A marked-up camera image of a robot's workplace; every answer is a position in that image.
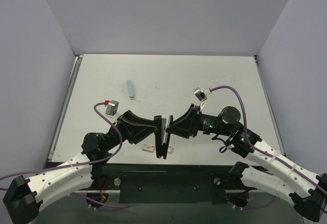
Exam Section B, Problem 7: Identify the black stapler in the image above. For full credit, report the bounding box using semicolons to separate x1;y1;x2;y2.
154;115;173;159

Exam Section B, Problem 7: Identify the light blue white stapler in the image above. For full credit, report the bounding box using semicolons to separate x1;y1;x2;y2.
126;80;135;99

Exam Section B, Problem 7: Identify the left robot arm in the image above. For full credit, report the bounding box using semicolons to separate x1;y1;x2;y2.
3;111;163;223

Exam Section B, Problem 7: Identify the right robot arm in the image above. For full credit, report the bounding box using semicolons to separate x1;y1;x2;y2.
166;104;326;222

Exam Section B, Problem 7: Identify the staple box with red label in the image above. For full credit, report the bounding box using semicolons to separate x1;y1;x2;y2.
142;144;155;153

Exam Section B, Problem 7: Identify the open clear staple box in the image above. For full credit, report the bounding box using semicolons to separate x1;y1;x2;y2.
168;146;173;154

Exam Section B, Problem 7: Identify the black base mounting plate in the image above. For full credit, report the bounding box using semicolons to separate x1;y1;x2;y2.
75;164;260;205

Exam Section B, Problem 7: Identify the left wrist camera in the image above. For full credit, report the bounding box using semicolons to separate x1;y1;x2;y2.
105;100;119;118

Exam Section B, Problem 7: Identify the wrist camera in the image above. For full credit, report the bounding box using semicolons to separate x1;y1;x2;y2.
105;100;119;118
193;87;211;112

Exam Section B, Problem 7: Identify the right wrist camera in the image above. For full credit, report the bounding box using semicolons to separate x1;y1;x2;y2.
193;87;211;112

